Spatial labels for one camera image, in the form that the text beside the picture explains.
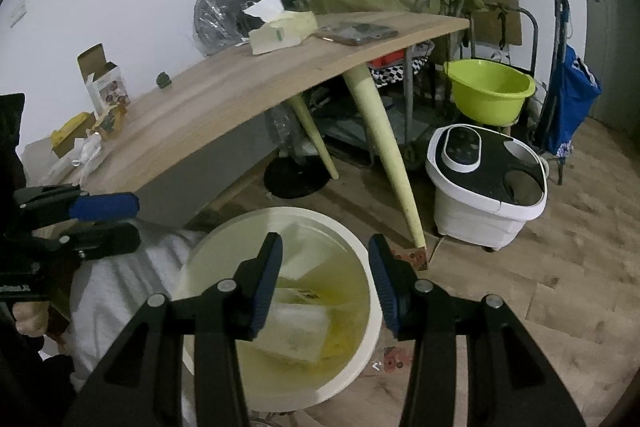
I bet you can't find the small dark green object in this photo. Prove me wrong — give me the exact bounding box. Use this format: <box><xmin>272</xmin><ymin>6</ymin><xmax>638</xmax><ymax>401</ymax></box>
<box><xmin>156</xmin><ymin>72</ymin><xmax>172</xmax><ymax>89</ymax></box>

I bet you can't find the blue shopping trolley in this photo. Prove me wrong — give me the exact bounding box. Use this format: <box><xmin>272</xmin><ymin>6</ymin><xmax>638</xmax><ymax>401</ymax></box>
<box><xmin>530</xmin><ymin>0</ymin><xmax>602</xmax><ymax>185</ymax></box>

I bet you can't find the grey trousers leg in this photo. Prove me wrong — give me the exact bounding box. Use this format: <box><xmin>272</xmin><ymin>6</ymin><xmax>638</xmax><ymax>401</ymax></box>
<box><xmin>64</xmin><ymin>220</ymin><xmax>206</xmax><ymax>390</ymax></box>

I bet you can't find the operator left hand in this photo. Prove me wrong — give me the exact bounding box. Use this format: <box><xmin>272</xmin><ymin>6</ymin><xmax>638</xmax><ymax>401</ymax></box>
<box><xmin>12</xmin><ymin>301</ymin><xmax>50</xmax><ymax>338</ymax></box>

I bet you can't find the lime green basin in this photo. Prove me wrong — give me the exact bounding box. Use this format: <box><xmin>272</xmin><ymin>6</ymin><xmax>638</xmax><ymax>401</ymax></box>
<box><xmin>444</xmin><ymin>58</ymin><xmax>536</xmax><ymax>127</ymax></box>

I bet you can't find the white black foot bath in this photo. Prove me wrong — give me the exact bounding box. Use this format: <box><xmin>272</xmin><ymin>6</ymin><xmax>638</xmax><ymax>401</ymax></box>
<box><xmin>425</xmin><ymin>124</ymin><xmax>548</xmax><ymax>251</ymax></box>

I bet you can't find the cream round trash bin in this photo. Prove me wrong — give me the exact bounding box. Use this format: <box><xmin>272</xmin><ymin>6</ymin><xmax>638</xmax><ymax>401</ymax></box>
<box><xmin>171</xmin><ymin>207</ymin><xmax>382</xmax><ymax>412</ymax></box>

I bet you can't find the white open product box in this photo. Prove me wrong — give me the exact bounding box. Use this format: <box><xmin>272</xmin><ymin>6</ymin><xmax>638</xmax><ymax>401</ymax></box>
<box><xmin>77</xmin><ymin>43</ymin><xmax>130</xmax><ymax>115</ymax></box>

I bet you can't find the plastic wrapped black fan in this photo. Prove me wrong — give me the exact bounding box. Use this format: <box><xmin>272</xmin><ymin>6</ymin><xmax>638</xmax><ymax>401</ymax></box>
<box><xmin>193</xmin><ymin>0</ymin><xmax>262</xmax><ymax>55</ymax></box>

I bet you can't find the cream tissue box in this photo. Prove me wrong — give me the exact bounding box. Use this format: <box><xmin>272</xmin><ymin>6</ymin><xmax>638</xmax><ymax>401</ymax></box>
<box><xmin>243</xmin><ymin>0</ymin><xmax>319</xmax><ymax>55</ymax></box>

